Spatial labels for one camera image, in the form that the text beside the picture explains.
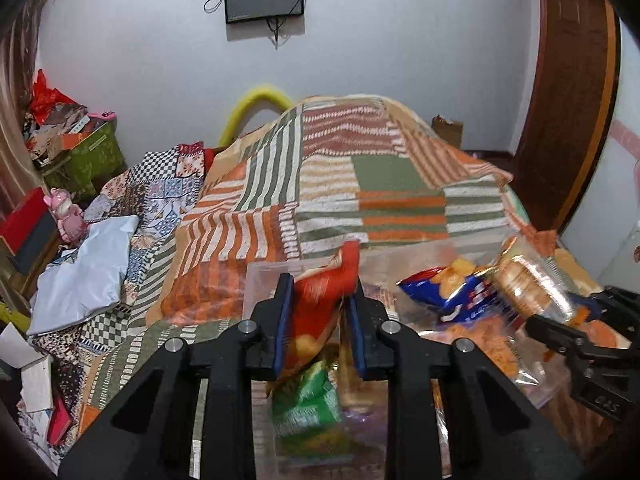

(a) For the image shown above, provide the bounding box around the dark grey box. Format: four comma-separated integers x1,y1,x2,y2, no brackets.
10,210,63,276

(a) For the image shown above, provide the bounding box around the hanging black cable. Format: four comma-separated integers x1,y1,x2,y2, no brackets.
265,16,286,50

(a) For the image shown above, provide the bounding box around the white notebook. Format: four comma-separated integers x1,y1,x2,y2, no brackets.
20,355,53,413

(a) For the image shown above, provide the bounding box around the clear packet of orange snacks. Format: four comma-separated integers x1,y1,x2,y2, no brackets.
430,320,546,386

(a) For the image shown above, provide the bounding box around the small cardboard box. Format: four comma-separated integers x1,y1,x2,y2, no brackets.
431,115,464,148

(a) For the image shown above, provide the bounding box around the pile of papers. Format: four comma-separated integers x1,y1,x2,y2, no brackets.
22,102,101,161

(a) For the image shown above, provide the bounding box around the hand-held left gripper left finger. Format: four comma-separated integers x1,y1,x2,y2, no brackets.
57,272,296,480

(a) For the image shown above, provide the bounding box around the striped pink curtain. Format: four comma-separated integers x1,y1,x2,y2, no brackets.
0,0,51,211

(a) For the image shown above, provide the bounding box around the red packet with yellow label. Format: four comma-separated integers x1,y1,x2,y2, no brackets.
290,240,362,376

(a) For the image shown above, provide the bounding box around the white cloth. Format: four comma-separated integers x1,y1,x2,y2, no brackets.
27,215,140,336

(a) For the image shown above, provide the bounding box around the red plastic bag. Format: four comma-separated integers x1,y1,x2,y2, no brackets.
27,70,78,123

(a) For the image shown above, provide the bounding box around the red box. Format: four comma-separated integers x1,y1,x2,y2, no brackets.
0,187,48,256

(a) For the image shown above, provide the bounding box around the pink plush toy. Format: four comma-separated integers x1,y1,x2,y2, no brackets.
44,188,88,246

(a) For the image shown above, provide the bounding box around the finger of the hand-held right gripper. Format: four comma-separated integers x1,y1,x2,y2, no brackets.
592,285,640,351
525,312,601,376

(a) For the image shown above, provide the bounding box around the blue chip bag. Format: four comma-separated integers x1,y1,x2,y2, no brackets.
397,255,501,323

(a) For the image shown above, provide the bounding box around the red book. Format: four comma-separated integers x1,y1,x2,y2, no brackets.
47,395,73,446

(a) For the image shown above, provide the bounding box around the white paper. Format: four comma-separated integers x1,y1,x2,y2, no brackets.
0,322,46,371

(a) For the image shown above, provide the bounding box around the cracker packet with orange trim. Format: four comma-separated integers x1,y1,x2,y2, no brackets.
487,237,591,326

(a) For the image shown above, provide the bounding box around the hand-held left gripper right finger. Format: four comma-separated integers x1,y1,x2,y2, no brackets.
347,290,586,480

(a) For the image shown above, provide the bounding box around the green patterned box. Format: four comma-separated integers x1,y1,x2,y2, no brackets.
40,120,126,201

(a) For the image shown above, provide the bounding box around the white wardrobe panel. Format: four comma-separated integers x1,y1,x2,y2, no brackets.
560,20,640,281

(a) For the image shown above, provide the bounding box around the yellow foam tube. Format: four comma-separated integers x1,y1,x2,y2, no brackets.
218,86,293,146

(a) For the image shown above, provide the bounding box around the clear plastic container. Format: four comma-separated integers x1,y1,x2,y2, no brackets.
245,237,601,480

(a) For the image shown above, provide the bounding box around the striped patchwork blanket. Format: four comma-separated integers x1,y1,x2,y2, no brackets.
75,95,631,480

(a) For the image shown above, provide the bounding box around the checkered patchwork quilt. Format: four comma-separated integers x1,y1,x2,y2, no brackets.
30,142,216,361

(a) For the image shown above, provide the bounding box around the brown wooden door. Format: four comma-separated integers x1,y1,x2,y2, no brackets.
510,0,621,231

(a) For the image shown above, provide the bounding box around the green snack packet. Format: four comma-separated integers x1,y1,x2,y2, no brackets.
270,360,351,456

